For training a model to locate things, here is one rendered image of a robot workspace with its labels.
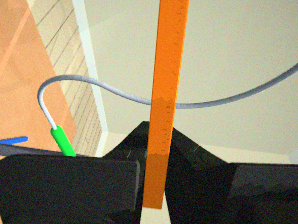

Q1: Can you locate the white hoop with blue handle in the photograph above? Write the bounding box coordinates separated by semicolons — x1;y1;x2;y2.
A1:
0;137;28;145

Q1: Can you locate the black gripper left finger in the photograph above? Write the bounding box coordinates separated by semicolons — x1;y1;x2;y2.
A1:
0;121;149;224

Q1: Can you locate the orange handle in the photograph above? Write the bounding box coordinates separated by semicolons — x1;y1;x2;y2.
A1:
142;0;189;209

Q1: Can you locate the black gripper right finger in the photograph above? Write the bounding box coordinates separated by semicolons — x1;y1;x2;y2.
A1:
164;127;298;224

